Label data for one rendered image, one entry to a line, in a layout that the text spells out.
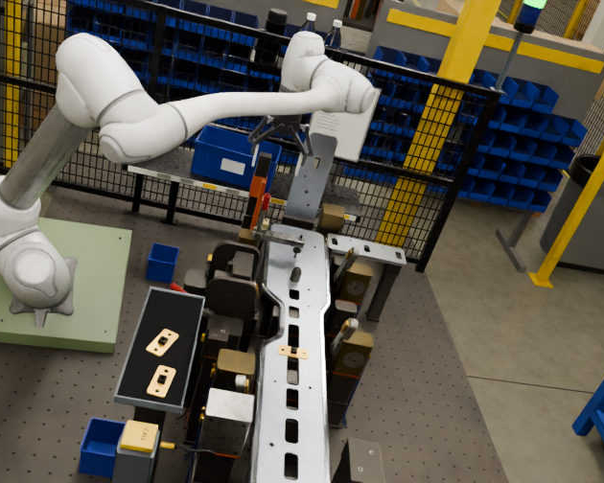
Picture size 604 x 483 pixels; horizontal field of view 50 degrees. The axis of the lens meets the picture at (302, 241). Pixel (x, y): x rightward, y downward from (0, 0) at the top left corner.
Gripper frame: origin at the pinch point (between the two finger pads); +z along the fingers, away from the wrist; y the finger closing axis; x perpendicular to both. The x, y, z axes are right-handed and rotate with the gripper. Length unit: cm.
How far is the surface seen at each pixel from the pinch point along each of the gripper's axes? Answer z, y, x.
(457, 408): 61, 79, -25
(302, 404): 31, 17, -65
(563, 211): 95, 228, 230
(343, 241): 31.1, 31.8, 16.3
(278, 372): 31, 10, -55
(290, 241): 24.1, 10.6, -1.9
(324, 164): 7.8, 18.6, 26.5
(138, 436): 15, -20, -96
